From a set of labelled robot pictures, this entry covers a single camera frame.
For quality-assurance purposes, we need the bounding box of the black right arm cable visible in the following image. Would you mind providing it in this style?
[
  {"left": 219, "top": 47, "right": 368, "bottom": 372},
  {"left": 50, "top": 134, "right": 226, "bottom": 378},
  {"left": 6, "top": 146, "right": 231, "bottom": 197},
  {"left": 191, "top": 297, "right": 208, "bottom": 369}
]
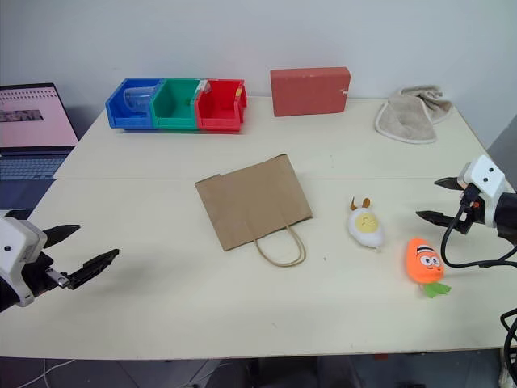
[{"left": 439, "top": 193, "right": 517, "bottom": 270}]

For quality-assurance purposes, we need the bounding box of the beige towel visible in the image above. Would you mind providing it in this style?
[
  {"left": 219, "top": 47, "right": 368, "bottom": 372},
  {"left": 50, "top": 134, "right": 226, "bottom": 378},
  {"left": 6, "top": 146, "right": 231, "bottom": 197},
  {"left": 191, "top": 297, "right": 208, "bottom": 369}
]
[{"left": 373, "top": 84, "right": 454, "bottom": 145}]

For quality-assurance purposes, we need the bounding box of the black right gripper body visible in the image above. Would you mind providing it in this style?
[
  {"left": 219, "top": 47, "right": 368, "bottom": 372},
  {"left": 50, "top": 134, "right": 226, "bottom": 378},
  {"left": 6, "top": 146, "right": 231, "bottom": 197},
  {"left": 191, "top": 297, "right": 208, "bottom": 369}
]
[{"left": 453, "top": 183, "right": 486, "bottom": 235}]

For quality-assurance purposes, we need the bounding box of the black looped cable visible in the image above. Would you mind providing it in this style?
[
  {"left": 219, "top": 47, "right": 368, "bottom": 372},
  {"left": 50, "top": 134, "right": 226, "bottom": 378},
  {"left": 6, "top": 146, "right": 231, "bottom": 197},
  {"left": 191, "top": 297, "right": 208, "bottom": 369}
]
[{"left": 499, "top": 306, "right": 517, "bottom": 367}]

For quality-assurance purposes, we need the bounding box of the red brick block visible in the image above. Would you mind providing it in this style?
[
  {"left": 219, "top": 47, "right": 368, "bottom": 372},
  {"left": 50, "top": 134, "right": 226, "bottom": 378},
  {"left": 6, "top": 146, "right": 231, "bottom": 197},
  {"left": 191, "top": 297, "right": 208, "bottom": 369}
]
[{"left": 269, "top": 66, "right": 352, "bottom": 118}]

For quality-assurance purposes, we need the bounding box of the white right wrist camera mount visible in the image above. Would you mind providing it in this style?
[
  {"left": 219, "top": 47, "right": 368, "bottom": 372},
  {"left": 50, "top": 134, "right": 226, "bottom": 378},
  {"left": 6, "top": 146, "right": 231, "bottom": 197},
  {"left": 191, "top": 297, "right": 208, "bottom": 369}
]
[{"left": 458, "top": 154, "right": 509, "bottom": 228}]

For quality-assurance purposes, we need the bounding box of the open laptop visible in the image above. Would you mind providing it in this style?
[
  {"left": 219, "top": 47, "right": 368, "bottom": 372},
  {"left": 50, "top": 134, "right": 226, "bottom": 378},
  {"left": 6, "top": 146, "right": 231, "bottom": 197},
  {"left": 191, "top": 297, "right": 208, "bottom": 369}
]
[{"left": 0, "top": 82, "right": 80, "bottom": 181}]

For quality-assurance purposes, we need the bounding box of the red plastic storage bin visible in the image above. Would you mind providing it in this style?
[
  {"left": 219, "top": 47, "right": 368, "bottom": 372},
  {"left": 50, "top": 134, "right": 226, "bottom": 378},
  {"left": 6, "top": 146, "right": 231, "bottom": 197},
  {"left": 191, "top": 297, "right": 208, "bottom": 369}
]
[{"left": 195, "top": 78, "right": 248, "bottom": 133}]

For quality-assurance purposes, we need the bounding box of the green plastic storage bin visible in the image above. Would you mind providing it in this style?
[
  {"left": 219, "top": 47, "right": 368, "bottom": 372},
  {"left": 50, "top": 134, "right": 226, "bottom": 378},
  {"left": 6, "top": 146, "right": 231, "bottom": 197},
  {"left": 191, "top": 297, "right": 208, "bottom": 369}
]
[{"left": 149, "top": 78, "right": 209, "bottom": 131}]

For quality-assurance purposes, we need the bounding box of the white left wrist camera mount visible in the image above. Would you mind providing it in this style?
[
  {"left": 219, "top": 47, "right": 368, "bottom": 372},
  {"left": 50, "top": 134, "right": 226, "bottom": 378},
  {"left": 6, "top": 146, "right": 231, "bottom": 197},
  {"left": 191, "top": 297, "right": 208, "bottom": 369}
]
[{"left": 0, "top": 217, "right": 48, "bottom": 308}]

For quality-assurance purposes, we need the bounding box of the white egg plush toy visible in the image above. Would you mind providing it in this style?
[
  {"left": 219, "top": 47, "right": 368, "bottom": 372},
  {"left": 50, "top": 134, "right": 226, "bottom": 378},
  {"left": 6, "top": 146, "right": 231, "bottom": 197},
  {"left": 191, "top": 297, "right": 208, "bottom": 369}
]
[{"left": 347, "top": 196, "right": 387, "bottom": 251}]

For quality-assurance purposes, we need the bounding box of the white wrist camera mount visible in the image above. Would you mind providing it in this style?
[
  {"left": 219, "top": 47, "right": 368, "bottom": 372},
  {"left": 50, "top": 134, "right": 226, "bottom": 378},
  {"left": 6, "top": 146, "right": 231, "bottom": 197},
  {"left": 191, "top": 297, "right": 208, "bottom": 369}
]
[
  {"left": 0, "top": 217, "right": 48, "bottom": 308},
  {"left": 458, "top": 154, "right": 509, "bottom": 228}
]

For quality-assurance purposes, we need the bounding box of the brown paper bag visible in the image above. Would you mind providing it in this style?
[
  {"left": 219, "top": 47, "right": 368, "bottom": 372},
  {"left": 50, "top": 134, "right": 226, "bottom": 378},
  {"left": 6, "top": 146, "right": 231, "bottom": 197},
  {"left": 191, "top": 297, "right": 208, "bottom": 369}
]
[{"left": 194, "top": 153, "right": 314, "bottom": 268}]

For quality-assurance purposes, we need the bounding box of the orange carrot plush toy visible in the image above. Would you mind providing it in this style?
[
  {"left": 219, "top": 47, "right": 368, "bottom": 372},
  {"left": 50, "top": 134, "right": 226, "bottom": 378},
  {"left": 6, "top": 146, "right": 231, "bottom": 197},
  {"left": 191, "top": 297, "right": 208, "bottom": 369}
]
[{"left": 404, "top": 236, "right": 452, "bottom": 300}]

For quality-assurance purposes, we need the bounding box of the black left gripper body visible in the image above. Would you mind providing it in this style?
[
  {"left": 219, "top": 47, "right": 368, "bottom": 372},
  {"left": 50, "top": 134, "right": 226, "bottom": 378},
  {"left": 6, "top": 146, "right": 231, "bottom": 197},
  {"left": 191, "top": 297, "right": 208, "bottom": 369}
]
[{"left": 22, "top": 251, "right": 70, "bottom": 299}]

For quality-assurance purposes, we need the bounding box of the white floor cable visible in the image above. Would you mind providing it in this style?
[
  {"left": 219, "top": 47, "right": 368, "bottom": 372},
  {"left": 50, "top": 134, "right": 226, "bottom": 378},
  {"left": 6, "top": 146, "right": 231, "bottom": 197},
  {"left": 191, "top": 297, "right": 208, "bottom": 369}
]
[{"left": 0, "top": 357, "right": 78, "bottom": 388}]

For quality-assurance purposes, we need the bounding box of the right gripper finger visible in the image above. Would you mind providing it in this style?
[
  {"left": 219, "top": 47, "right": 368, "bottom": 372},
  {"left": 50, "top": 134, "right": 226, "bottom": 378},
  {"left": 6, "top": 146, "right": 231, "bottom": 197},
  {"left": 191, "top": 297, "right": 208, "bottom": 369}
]
[
  {"left": 415, "top": 209, "right": 460, "bottom": 231},
  {"left": 434, "top": 176, "right": 466, "bottom": 192}
]

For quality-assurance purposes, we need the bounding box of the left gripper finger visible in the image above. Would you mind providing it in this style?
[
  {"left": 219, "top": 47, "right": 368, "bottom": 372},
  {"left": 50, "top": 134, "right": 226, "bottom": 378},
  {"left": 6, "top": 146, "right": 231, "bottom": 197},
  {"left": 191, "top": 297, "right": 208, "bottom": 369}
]
[
  {"left": 41, "top": 224, "right": 82, "bottom": 250},
  {"left": 65, "top": 248, "right": 120, "bottom": 291}
]

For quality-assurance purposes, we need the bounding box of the blue plastic storage bin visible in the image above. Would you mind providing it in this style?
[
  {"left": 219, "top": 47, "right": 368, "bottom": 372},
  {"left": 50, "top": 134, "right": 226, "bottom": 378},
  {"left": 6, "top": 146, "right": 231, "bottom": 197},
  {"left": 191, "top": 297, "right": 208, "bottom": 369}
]
[{"left": 104, "top": 77, "right": 166, "bottom": 131}]

